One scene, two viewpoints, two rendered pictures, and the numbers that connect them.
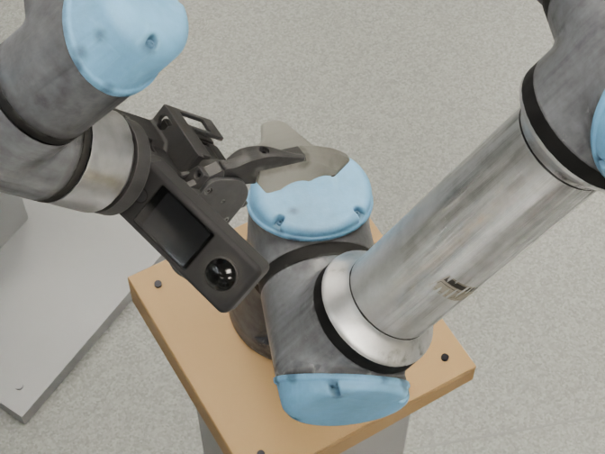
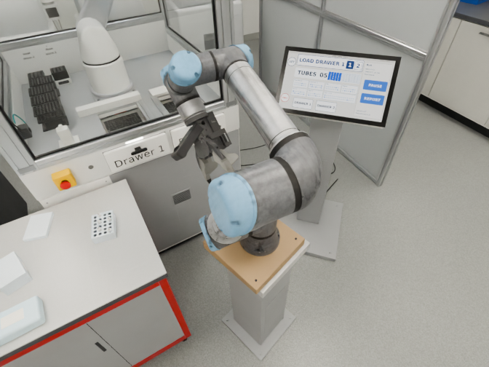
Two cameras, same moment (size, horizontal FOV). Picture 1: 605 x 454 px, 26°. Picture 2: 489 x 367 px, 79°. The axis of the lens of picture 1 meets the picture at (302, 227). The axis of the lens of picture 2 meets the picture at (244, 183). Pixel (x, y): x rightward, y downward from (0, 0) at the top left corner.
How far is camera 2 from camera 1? 0.83 m
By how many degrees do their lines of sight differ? 46
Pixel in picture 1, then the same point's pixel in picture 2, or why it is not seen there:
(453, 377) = (249, 284)
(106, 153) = (185, 107)
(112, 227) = (326, 242)
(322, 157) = (226, 164)
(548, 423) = not seen: outside the picture
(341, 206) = not seen: hidden behind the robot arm
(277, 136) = (231, 156)
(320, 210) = not seen: hidden behind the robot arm
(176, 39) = (180, 74)
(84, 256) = (314, 239)
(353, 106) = (405, 294)
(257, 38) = (410, 259)
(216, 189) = (203, 143)
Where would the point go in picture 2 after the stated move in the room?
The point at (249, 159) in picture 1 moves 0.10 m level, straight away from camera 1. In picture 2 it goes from (212, 145) to (246, 136)
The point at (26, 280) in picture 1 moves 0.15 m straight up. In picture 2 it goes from (302, 229) to (304, 216)
